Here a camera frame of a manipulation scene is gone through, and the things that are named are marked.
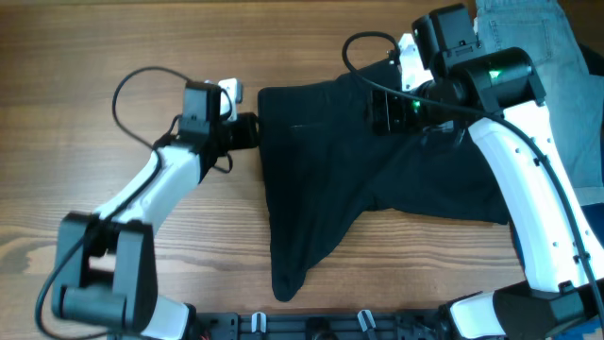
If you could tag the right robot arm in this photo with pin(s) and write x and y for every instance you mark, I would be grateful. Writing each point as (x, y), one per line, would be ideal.
(500, 100)

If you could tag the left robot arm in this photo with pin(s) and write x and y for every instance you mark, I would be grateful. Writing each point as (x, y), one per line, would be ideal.
(105, 270)

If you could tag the light blue denim shorts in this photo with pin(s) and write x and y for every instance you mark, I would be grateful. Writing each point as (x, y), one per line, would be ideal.
(574, 97)

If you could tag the blue garment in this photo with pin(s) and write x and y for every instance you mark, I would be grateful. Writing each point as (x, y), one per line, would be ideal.
(594, 216)

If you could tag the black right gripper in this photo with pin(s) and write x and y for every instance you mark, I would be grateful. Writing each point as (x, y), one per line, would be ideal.
(386, 113)

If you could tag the black shorts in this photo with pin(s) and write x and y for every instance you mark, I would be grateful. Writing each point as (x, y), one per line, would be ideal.
(323, 166)

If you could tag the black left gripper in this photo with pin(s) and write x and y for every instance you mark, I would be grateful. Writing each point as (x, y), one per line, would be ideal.
(248, 136)

